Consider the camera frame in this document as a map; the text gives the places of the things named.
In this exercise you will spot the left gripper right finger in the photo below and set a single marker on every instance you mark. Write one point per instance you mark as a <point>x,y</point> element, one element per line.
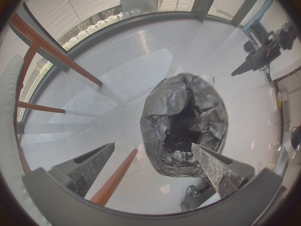
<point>216,171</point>

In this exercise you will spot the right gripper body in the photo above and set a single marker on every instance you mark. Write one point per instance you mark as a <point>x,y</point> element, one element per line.
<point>263,55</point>

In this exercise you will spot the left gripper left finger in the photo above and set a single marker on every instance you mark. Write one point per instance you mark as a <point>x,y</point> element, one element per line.
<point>94,163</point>

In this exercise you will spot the black plastic bag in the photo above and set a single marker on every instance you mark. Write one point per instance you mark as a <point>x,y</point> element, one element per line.
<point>169,102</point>

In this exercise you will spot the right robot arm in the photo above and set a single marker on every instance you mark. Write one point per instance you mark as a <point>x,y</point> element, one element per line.
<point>288,38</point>

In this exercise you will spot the white cushioned wooden chair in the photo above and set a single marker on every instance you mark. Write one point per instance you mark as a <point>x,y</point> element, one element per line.
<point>58,53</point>

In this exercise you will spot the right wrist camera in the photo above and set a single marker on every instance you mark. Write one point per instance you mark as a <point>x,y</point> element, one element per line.
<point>248,46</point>

